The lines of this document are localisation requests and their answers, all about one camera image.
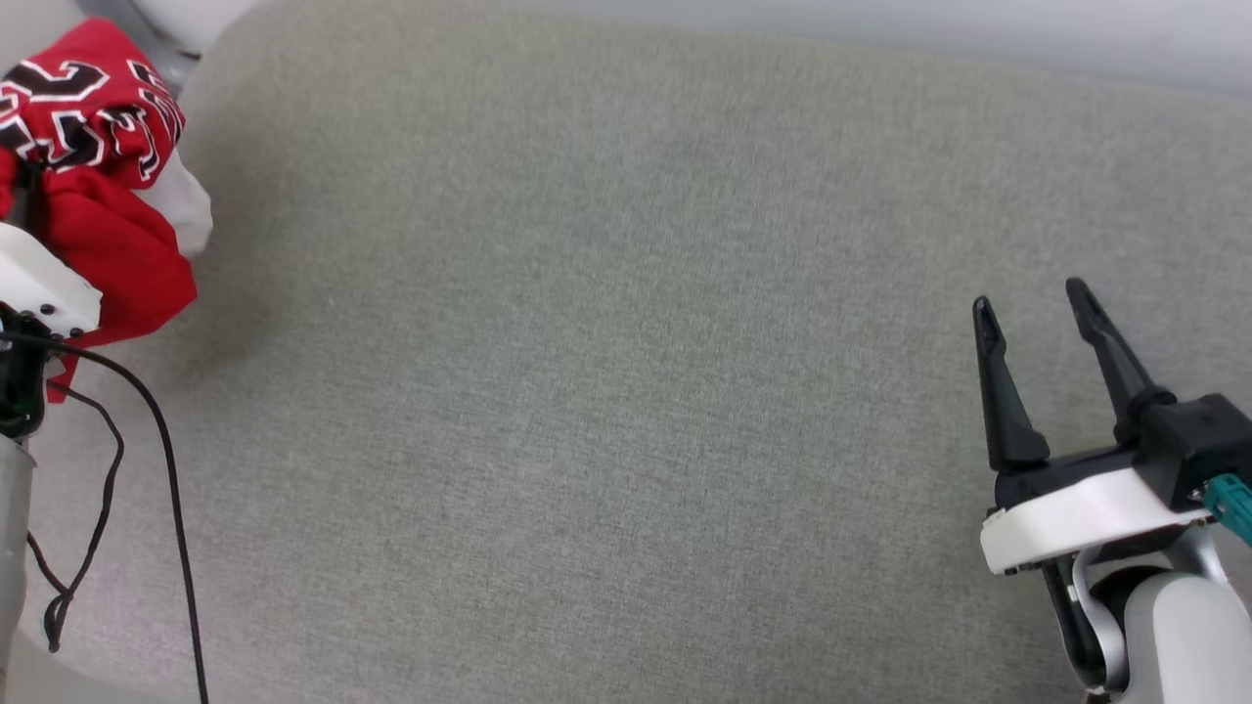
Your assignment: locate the red white jersey garment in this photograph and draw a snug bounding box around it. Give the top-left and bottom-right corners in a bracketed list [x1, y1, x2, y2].
[0, 17, 214, 404]

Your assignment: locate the teal right camera connector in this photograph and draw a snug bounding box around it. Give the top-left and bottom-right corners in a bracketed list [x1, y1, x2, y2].
[1203, 474, 1252, 545]

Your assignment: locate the thick black cable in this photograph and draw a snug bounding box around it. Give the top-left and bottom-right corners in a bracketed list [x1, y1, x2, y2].
[0, 330, 210, 704]

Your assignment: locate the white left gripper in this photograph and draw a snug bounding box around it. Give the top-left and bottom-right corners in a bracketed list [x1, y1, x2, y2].
[0, 159, 103, 339]

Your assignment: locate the thin black cable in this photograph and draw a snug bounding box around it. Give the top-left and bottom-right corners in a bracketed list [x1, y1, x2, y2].
[25, 381, 126, 654]

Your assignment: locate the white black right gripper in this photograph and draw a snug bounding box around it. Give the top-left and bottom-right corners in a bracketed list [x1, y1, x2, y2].
[971, 278, 1219, 578]

